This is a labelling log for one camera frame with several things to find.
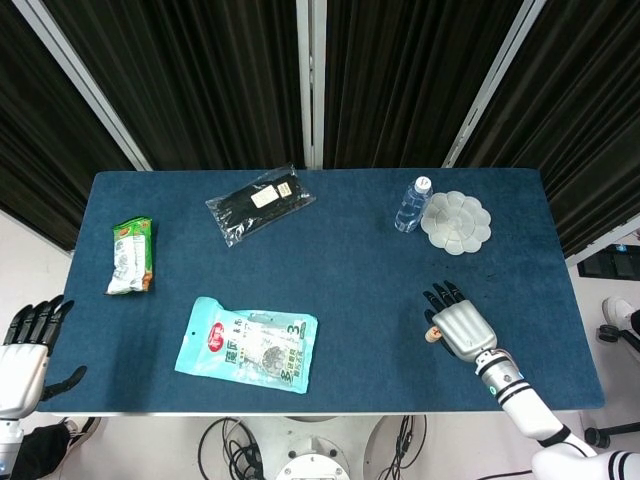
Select white partition frame post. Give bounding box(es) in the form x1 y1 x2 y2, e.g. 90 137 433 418
12 0 152 172
294 0 327 170
442 0 537 170
564 214 640 265

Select black floor cable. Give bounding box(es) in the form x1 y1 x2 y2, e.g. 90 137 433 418
377 414 531 480
197 417 274 480

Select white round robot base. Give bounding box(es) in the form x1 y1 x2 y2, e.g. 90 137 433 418
239 415 401 480

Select black chair caster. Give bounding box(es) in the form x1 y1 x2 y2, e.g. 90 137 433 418
597 323 640 351
583 426 612 450

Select black and white sneaker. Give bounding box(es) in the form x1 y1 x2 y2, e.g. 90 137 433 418
62 417 102 451

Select black gloves in clear bag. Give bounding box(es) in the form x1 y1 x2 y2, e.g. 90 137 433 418
205 162 317 248

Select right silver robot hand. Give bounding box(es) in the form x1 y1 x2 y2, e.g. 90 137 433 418
423 280 499 361

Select black flat device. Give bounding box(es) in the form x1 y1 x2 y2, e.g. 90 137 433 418
577 243 640 281

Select black pleated curtain panel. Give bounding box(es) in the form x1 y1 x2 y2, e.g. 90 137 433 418
323 0 524 170
44 0 306 171
0 0 139 251
464 0 640 259

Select white table frame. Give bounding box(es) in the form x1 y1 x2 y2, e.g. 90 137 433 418
49 410 506 419

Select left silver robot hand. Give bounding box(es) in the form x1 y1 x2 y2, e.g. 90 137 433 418
0 294 88 417

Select clear plastic water bottle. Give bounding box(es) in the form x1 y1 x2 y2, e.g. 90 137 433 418
394 175 434 234

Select white flower-shaped paint palette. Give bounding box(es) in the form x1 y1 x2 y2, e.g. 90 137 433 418
419 190 493 256

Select blue fabric tablecloth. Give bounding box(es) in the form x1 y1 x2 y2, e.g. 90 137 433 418
37 168 606 415

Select teal dishcloth package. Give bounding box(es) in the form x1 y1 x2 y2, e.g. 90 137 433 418
173 296 319 395

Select green snack bag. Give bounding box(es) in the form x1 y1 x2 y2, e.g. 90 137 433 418
103 215 154 296

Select black trouser leg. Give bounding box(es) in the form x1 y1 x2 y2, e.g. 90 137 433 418
9 424 71 480

